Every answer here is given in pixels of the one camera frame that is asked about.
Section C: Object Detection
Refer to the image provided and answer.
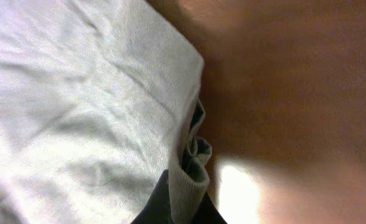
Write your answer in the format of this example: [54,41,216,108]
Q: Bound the grey shorts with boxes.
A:
[0,1,212,223]

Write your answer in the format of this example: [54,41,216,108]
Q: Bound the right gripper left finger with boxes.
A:
[132,170,173,224]

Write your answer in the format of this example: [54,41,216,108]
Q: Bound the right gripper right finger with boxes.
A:
[191,192,227,224]

